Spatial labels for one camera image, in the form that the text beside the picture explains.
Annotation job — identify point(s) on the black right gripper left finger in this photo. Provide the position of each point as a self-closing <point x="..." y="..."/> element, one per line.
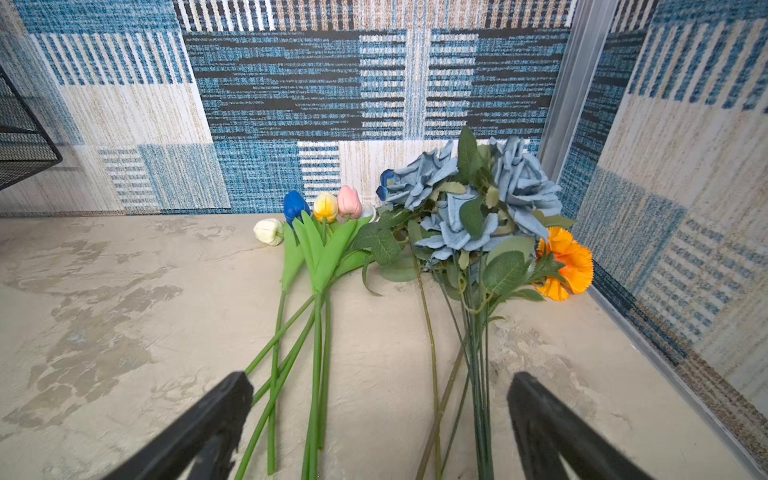
<point x="200" y="443"/>

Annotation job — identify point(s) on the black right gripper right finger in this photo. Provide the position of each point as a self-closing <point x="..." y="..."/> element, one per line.
<point x="550" y="437"/>

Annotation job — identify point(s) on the yellow artificial tulip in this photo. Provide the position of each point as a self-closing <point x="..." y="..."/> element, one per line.
<point x="321" y="257"/>

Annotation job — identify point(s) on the pink artificial tulip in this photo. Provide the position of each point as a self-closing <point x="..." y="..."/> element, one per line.
<point x="298" y="317"/>

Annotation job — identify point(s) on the orange artificial flower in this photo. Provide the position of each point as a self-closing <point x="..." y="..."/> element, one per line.
<point x="563" y="267"/>

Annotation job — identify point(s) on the white artificial tulip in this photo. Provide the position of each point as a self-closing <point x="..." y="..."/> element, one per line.
<point x="274" y="232"/>

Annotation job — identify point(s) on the blue-grey artificial rose bunch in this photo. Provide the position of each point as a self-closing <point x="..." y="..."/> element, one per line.
<point x="472" y="215"/>

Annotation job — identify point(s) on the black wire shelf rack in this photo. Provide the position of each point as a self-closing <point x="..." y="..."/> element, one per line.
<point x="26" y="148"/>

